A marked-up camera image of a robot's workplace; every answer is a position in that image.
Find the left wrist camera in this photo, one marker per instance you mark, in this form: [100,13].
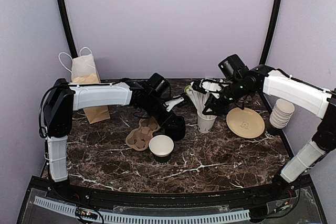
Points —
[179,101]

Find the brown pulp cup carrier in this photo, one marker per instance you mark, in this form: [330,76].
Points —
[138,139]

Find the right black frame post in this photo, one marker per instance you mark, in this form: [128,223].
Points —
[270,32]

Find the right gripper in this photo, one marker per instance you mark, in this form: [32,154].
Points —
[213,103]

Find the stack of black lids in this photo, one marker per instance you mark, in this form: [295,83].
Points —
[176,129]

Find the black frame post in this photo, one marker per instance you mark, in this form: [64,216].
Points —
[67,29]
[270,32]

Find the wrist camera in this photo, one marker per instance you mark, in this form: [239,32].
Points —
[179,101]
[207,86]

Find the white cup holding straws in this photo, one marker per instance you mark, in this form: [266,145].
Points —
[205,122]

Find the left black frame post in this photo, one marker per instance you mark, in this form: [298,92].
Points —
[67,29]

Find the bundle of white wrapped straws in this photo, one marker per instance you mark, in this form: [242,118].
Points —
[198,99]

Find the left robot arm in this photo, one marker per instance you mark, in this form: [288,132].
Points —
[59,102]

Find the green bowl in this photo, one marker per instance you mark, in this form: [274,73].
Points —
[187,90]

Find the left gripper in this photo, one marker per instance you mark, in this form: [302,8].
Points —
[167,120]

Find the beige plate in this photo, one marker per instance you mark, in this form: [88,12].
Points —
[245,123]

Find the stack of paper cups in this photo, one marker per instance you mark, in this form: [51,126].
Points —
[279,118]

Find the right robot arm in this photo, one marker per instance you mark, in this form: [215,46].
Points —
[241,81]

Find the black paper coffee cup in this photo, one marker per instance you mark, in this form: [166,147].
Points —
[161,146]

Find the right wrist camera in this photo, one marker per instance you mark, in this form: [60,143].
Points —
[207,86]

